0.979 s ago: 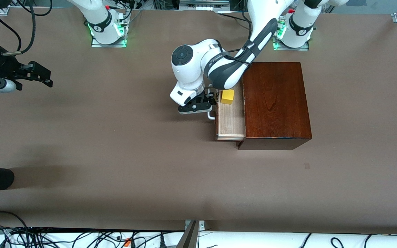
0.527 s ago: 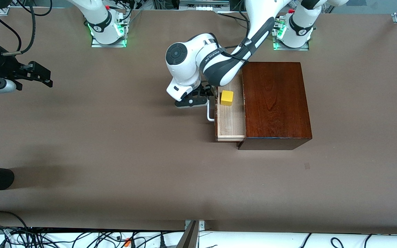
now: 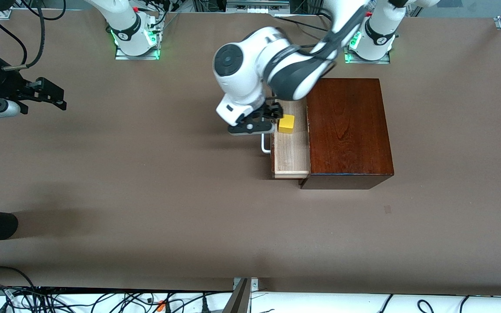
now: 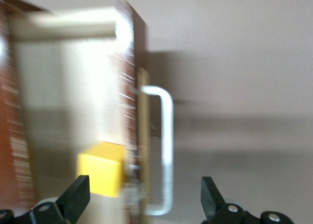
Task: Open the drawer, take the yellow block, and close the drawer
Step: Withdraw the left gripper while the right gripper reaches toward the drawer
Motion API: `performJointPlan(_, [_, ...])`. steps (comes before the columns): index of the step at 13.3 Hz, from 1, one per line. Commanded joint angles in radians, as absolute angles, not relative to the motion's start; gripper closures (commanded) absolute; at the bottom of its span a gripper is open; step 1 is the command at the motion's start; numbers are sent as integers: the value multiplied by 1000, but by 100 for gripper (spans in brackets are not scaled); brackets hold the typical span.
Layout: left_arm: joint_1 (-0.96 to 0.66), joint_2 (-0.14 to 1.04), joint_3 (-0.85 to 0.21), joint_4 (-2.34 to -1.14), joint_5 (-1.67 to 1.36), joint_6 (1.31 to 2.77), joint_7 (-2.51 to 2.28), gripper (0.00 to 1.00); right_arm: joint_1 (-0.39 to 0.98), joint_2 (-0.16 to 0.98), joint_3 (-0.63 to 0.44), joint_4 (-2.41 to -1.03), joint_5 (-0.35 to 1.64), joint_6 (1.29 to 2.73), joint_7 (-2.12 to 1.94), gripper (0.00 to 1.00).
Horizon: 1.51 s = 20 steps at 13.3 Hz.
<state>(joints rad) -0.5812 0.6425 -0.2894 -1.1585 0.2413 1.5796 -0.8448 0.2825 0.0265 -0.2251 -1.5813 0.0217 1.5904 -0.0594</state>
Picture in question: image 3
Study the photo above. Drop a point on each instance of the brown wooden cabinet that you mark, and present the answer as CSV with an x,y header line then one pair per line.
x,y
348,130

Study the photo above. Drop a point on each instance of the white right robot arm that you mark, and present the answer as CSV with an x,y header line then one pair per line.
x,y
124,21

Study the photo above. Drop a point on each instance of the yellow block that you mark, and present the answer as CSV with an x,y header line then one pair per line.
x,y
286,124

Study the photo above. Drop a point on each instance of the grey power strip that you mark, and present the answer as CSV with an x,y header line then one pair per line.
x,y
257,6

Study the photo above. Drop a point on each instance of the dark diagonal beam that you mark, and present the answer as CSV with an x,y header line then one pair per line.
x,y
238,300

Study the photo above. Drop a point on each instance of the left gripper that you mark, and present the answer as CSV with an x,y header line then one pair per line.
x,y
269,110

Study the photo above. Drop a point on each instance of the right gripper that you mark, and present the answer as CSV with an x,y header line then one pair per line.
x,y
8,81

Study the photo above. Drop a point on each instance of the orange connector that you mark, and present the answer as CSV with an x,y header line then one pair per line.
x,y
161,306

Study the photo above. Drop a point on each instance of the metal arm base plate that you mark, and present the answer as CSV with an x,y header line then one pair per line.
x,y
122,55
383,61

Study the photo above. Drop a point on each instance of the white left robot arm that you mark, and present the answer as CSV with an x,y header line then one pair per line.
x,y
242,69

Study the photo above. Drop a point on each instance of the aluminium bracket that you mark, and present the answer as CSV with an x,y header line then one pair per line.
x,y
254,284

